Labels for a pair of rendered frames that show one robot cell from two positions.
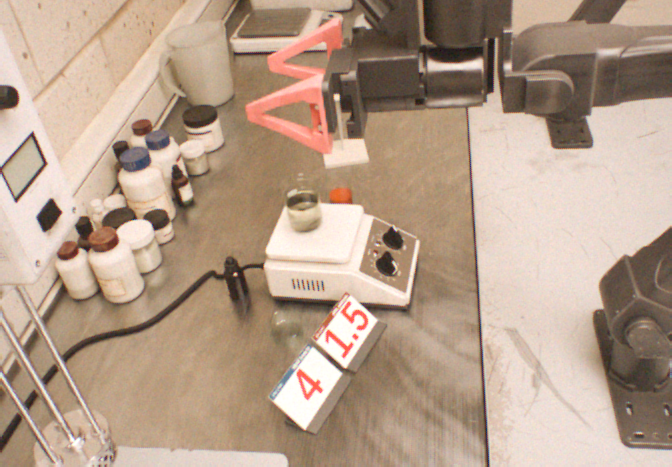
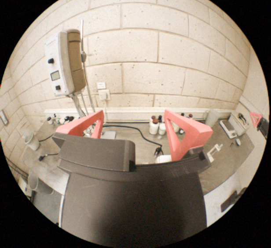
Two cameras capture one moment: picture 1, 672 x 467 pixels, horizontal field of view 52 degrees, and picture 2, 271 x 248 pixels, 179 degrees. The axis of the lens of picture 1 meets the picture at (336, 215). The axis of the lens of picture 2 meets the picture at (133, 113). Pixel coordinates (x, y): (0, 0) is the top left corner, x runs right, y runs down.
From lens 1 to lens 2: 0.60 m
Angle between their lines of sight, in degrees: 61
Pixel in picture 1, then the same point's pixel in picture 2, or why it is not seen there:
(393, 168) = (207, 172)
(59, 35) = (191, 90)
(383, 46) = (108, 222)
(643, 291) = not seen: outside the picture
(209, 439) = not seen: hidden behind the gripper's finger
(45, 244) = (56, 92)
